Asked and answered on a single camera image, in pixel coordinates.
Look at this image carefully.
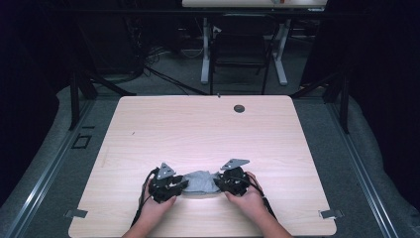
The black chair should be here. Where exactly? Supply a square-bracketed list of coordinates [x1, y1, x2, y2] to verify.
[208, 13, 279, 95]

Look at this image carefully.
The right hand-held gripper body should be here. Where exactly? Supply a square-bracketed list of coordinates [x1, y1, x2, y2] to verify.
[216, 158, 252, 196]

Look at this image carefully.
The person's right hand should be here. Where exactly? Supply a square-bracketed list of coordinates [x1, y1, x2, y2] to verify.
[224, 171, 265, 220]

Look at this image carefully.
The black tape square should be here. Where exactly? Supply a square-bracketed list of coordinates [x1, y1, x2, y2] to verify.
[70, 133, 93, 150]

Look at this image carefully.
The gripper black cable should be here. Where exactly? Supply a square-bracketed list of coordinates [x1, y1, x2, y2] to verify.
[229, 174, 277, 220]
[130, 167, 160, 228]

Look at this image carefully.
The black metal stand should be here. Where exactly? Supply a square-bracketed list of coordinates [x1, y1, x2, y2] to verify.
[68, 69, 137, 131]
[289, 69, 351, 135]

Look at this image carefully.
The white desk top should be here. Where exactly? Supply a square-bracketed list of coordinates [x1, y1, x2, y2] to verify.
[181, 0, 328, 9]

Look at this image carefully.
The white desk leg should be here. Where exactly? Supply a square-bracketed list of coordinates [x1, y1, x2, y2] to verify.
[200, 17, 213, 85]
[271, 19, 289, 86]

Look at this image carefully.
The black floor cable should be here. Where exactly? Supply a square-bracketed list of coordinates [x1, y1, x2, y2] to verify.
[144, 64, 210, 96]

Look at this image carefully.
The person's left hand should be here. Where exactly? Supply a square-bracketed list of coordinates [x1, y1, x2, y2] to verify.
[141, 178, 178, 223]

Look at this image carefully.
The metal floor rail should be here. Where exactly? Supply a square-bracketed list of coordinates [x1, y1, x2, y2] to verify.
[0, 98, 97, 238]
[325, 98, 401, 238]

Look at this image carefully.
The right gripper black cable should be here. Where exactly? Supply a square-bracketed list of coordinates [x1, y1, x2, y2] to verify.
[229, 174, 277, 220]

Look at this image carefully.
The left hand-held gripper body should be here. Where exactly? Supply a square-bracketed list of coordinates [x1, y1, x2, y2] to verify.
[148, 162, 180, 204]

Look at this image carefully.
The grey tape piece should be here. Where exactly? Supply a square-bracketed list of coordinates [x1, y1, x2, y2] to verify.
[63, 208, 89, 219]
[318, 208, 345, 220]

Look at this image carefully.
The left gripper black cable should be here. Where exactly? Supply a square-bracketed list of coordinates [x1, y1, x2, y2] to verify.
[130, 167, 160, 228]

